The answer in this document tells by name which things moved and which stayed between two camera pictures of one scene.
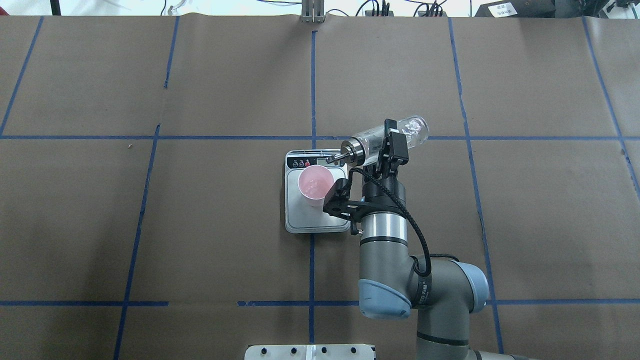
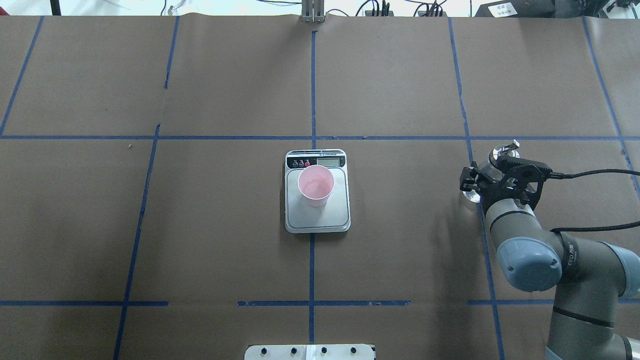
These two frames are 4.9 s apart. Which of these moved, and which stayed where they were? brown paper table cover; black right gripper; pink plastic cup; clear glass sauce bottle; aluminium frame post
Moved: black right gripper; clear glass sauce bottle
Stayed: aluminium frame post; brown paper table cover; pink plastic cup
